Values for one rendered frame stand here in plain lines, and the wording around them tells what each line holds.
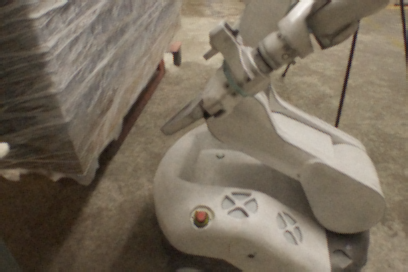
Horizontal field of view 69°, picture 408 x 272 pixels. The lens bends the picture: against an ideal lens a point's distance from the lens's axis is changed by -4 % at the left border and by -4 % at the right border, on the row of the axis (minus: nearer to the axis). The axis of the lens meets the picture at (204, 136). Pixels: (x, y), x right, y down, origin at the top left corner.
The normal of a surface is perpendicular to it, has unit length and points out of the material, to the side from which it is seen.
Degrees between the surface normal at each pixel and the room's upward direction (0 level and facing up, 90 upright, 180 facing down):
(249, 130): 90
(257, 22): 90
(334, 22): 104
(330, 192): 90
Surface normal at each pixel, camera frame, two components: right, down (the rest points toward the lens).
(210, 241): -0.19, 0.55
